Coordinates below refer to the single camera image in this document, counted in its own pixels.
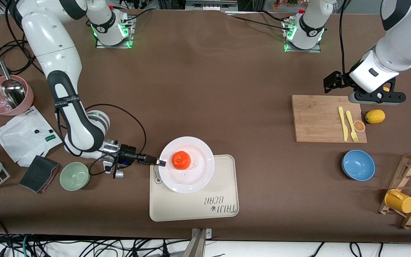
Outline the orange tangerine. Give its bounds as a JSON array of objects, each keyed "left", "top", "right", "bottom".
[{"left": 172, "top": 151, "right": 191, "bottom": 170}]

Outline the white round plate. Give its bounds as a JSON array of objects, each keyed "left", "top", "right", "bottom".
[{"left": 158, "top": 136, "right": 215, "bottom": 194}]

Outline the cream bear print tray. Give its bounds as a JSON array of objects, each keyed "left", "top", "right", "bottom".
[{"left": 149, "top": 155, "right": 239, "bottom": 222}]

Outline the wooden cutting board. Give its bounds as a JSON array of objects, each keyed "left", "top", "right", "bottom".
[{"left": 291, "top": 95, "right": 367, "bottom": 143}]

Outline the yellow plastic knife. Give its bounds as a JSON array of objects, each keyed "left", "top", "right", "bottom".
[{"left": 338, "top": 106, "right": 349, "bottom": 142}]

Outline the yellow plastic fork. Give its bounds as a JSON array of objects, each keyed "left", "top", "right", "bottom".
[{"left": 345, "top": 110, "right": 359, "bottom": 142}]

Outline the pale green bowl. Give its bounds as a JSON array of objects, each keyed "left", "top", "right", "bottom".
[{"left": 60, "top": 162, "right": 91, "bottom": 191}]

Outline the blue bowl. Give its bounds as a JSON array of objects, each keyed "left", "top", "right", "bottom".
[{"left": 341, "top": 150, "right": 376, "bottom": 181}]

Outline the dark grey folded cloth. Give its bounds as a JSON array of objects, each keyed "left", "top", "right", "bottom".
[{"left": 19, "top": 155, "right": 60, "bottom": 194}]

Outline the wooden mug rack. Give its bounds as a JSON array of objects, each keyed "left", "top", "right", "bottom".
[{"left": 378, "top": 151, "right": 411, "bottom": 230}]

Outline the white plastic bag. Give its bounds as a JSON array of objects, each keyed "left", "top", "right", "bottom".
[{"left": 0, "top": 106, "right": 63, "bottom": 167}]

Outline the metal scoop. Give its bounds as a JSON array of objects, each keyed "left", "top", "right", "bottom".
[{"left": 0, "top": 60, "right": 26, "bottom": 109}]

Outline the yellow mug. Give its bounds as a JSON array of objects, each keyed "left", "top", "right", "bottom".
[{"left": 384, "top": 189, "right": 411, "bottom": 214}]

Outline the black base power cable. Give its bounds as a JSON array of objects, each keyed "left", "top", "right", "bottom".
[
  {"left": 227, "top": 14, "right": 292, "bottom": 30},
  {"left": 122, "top": 8, "right": 152, "bottom": 23}
]

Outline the green floor cable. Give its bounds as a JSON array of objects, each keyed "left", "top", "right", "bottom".
[{"left": 22, "top": 235, "right": 32, "bottom": 257}]

